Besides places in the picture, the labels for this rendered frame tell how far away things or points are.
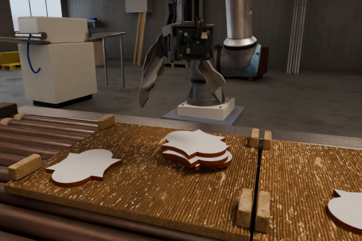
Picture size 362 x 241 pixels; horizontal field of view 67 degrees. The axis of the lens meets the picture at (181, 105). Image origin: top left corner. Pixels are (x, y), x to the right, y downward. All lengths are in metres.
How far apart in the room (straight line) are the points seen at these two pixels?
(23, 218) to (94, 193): 0.10
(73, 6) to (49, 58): 8.46
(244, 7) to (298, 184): 0.62
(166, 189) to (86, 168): 0.16
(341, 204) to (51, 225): 0.42
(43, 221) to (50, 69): 4.13
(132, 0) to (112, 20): 1.41
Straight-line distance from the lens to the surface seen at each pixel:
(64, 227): 0.46
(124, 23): 11.27
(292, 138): 0.78
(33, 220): 0.49
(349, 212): 0.47
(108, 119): 0.76
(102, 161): 0.56
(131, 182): 0.50
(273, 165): 0.58
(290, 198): 0.48
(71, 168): 0.55
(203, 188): 0.48
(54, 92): 4.59
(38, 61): 4.72
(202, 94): 1.04
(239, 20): 0.97
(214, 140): 0.56
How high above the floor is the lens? 1.19
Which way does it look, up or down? 15 degrees down
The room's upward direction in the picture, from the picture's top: straight up
